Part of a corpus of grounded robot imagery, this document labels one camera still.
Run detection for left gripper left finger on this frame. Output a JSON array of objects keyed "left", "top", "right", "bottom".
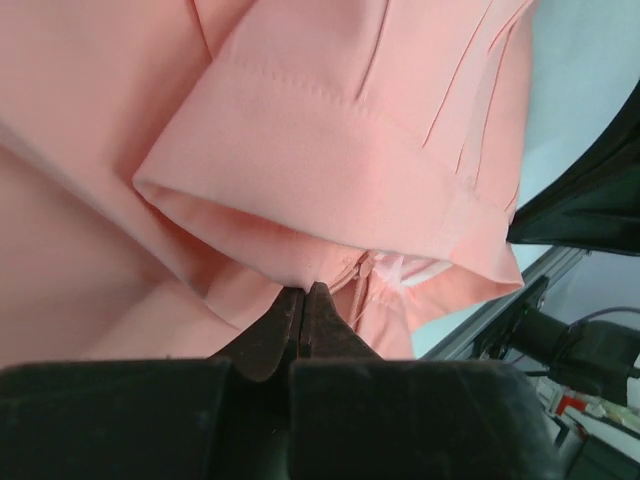
[{"left": 212, "top": 288, "right": 305, "bottom": 382}]

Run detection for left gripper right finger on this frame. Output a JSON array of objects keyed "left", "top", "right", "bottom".
[{"left": 298, "top": 282, "right": 381, "bottom": 360}]

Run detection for pink pleated skirt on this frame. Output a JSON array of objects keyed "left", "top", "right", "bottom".
[{"left": 1, "top": 1, "right": 536, "bottom": 365}]

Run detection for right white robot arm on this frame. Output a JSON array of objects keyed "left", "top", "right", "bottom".
[{"left": 507, "top": 88, "right": 639, "bottom": 256}]

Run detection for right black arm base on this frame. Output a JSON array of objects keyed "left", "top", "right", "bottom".
[{"left": 474, "top": 305, "right": 639, "bottom": 409}]

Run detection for aluminium frame rail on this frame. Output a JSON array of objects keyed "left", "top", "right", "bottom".
[{"left": 412, "top": 245, "right": 589, "bottom": 360}]

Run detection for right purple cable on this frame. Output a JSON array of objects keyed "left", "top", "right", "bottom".
[{"left": 504, "top": 305, "right": 640, "bottom": 366}]

